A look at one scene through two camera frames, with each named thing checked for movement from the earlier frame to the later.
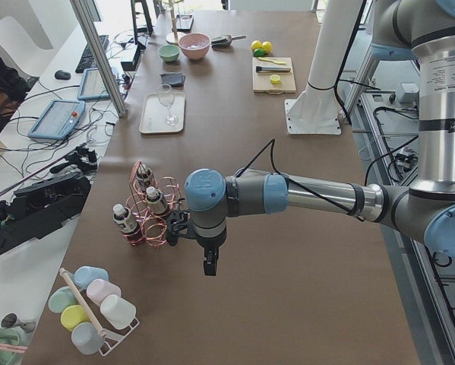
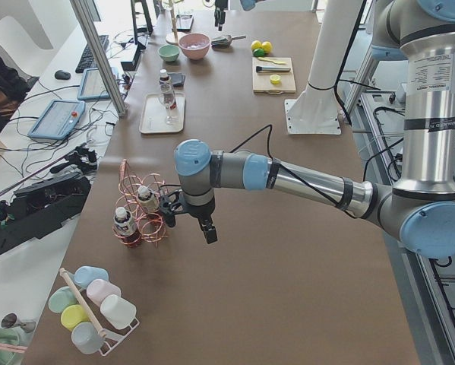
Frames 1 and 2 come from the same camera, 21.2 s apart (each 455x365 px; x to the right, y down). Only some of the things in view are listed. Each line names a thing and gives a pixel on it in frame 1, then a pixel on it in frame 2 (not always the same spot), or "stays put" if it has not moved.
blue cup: [83, 274] stays put
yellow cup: [71, 315] stays put
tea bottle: [143, 178] -> [166, 90]
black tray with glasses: [184, 23] stays put
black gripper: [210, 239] -> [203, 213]
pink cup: [99, 289] stays put
